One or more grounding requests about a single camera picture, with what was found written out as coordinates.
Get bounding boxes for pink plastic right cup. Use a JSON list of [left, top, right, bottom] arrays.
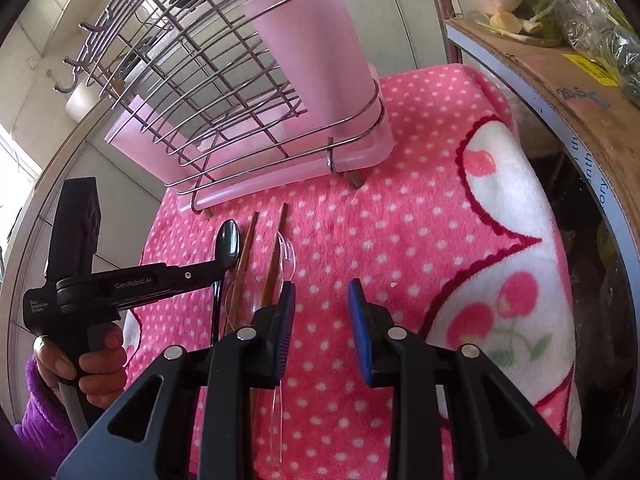
[[243, 0, 380, 129]]

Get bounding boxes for black plastic spoon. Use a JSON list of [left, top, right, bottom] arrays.
[[210, 219, 242, 346]]

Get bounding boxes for pink plastic left cup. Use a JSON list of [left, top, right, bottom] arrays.
[[105, 96, 200, 191]]

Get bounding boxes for left hand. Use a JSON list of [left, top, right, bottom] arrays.
[[34, 324, 127, 410]]

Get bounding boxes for metal wire utensil rack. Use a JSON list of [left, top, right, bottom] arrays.
[[52, 0, 388, 219]]

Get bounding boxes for bagged green vegetables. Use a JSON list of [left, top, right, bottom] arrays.
[[563, 0, 639, 107]]

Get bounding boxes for pink plastic cup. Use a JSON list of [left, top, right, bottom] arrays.
[[243, 0, 380, 129], [105, 96, 200, 191]]

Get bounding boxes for metal shelf rack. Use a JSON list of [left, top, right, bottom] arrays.
[[436, 0, 639, 469]]

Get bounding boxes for brown wooden chopstick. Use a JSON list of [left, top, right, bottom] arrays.
[[250, 203, 288, 414], [224, 211, 259, 335]]

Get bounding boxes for pink drip tray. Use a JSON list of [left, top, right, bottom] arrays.
[[152, 65, 394, 212]]

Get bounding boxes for pink polka dot towel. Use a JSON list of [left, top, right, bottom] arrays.
[[142, 64, 582, 479]]

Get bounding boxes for purple sleeve forearm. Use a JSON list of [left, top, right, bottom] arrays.
[[14, 356, 77, 478]]

